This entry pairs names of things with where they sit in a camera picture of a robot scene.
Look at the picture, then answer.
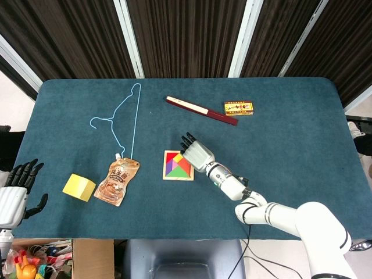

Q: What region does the orange triangle tangram piece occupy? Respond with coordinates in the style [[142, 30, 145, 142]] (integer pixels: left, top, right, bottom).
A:
[[180, 159, 192, 177]]

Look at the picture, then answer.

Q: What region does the yellow cube block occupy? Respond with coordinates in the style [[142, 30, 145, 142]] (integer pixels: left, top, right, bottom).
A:
[[62, 173, 97, 202]]

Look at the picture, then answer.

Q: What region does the white sneaker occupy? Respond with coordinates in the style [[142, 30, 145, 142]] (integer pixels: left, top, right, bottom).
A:
[[348, 121, 366, 140]]

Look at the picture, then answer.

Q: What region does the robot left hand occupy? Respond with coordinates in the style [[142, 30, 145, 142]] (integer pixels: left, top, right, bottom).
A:
[[0, 158, 49, 230]]

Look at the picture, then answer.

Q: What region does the dark red folding fan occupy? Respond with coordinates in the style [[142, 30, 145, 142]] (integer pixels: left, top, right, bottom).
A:
[[165, 96, 239, 127]]

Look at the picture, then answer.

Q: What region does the brown cardboard box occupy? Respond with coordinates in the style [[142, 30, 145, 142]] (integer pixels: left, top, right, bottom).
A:
[[71, 239, 115, 279]]

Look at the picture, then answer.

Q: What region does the orange sauce spout pouch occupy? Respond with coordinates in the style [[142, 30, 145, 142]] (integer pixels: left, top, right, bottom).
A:
[[93, 153, 141, 208]]

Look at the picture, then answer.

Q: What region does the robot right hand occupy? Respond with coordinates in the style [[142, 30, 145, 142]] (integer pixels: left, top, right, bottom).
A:
[[180, 132, 216, 173]]

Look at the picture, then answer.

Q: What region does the dark brown pleated curtain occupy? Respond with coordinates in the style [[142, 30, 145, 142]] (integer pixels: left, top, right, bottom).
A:
[[127, 0, 248, 78], [0, 0, 137, 81], [286, 0, 372, 107], [241, 0, 309, 78]]

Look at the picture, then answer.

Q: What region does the light blue wire hanger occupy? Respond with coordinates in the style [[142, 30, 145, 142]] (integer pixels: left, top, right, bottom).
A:
[[89, 83, 142, 160]]

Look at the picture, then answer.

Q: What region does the wooden tangram tray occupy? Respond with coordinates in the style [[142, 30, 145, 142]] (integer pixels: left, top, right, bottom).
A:
[[162, 150, 195, 181]]

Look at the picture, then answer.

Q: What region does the teal table cloth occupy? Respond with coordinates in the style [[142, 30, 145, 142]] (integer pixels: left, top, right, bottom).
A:
[[13, 77, 372, 241]]

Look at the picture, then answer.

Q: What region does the green triangle tangram piece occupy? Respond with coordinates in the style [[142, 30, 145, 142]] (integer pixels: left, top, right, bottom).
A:
[[167, 167, 191, 178]]

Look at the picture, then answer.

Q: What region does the yellow red small carton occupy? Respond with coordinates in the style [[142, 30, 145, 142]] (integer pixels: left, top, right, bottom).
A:
[[224, 101, 254, 116]]

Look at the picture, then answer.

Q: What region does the black cable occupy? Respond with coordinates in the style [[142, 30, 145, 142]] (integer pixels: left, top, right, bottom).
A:
[[229, 223, 305, 279]]

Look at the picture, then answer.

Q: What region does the bin of mixed toys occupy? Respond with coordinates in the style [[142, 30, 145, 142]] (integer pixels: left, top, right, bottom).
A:
[[0, 239, 73, 279]]

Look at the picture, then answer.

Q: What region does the white screen frame post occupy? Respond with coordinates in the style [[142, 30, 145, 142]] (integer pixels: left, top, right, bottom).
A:
[[0, 34, 43, 101], [113, 0, 145, 78], [278, 0, 323, 77], [344, 92, 372, 115], [228, 0, 264, 78]]

